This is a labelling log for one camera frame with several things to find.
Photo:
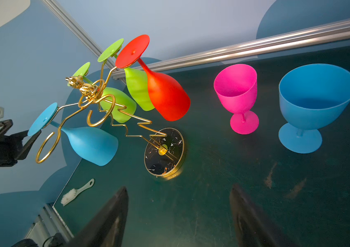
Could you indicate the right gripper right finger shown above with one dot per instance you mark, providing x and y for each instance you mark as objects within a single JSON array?
[{"x": 253, "y": 228}]

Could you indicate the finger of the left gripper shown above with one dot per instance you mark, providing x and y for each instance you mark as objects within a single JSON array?
[{"x": 22, "y": 150}]

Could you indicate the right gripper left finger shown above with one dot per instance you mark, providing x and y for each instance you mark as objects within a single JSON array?
[{"x": 107, "y": 228}]

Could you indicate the pink wine glass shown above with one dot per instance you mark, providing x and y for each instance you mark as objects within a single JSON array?
[{"x": 236, "y": 88}]

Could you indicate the blue wine glass front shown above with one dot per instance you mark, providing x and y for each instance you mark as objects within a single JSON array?
[{"x": 311, "y": 97}]

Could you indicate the blue wine glass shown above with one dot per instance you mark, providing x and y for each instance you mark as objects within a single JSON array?
[
  {"x": 311, "y": 97},
  {"x": 90, "y": 143}
]

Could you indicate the blue wine glass left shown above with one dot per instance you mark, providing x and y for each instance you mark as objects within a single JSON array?
[{"x": 90, "y": 143}]

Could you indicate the green wine glass left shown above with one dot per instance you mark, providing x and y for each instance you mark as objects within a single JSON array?
[{"x": 114, "y": 103}]

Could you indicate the green wine glass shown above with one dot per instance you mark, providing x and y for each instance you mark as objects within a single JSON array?
[
  {"x": 114, "y": 103},
  {"x": 136, "y": 80}
]

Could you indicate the green wine glass back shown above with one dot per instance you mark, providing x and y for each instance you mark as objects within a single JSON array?
[{"x": 136, "y": 80}]

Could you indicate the red wine glass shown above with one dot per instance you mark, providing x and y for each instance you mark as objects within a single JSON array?
[{"x": 166, "y": 94}]

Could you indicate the white scrub brush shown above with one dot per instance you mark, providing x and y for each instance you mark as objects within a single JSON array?
[{"x": 73, "y": 193}]

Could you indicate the gold wire glass rack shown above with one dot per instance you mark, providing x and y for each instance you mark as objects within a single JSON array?
[{"x": 164, "y": 152}]

